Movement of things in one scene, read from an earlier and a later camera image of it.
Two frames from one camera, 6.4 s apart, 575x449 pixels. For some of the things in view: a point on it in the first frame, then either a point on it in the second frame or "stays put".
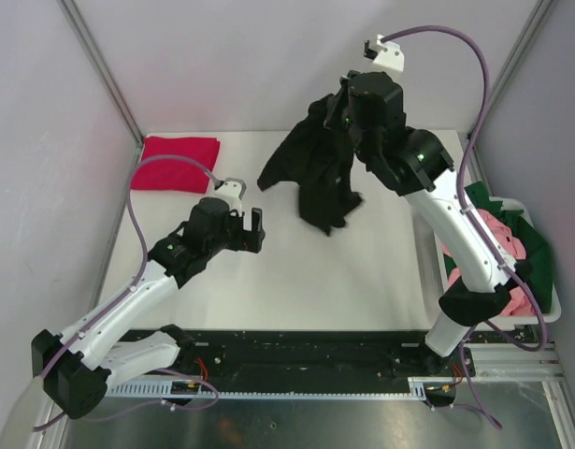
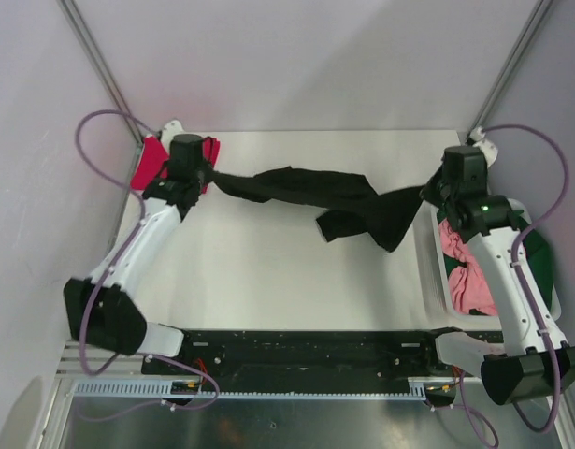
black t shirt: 318,161 -> 363,210
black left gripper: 246,239 -> 205,177
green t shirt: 538,256 stays put
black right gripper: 334,119 -> 429,192
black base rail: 328,355 stays put
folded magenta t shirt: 175,175 stays put
